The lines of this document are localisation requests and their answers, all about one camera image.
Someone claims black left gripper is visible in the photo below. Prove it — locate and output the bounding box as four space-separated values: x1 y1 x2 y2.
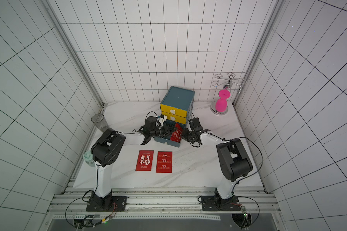
151 124 178 138

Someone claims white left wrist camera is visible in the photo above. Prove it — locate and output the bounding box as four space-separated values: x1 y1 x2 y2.
159 115 167 125

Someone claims metal base rail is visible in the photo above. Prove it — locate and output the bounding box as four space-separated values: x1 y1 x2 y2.
47 187 281 220

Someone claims red postcard from bottom drawer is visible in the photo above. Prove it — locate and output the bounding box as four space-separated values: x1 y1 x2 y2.
171 123 184 143

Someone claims clear plastic cup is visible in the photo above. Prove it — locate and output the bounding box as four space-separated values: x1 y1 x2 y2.
91 113 109 132

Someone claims teal drawer cabinet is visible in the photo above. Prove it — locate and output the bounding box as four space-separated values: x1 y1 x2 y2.
160 86 195 123

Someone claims chrome stand with pink cups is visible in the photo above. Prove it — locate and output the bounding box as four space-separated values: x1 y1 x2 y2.
210 73 247 116

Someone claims teal bottom drawer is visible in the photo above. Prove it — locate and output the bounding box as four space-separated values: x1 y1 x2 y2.
153 120 186 147

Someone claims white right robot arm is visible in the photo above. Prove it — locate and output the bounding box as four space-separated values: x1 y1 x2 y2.
182 117 253 211

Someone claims pale green round container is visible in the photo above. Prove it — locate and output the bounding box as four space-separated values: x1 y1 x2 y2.
83 151 94 167

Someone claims red postcard with white characters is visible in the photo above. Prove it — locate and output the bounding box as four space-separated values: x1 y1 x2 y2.
136 150 154 171

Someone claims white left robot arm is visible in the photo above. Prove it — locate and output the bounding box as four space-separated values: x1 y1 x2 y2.
86 116 179 212

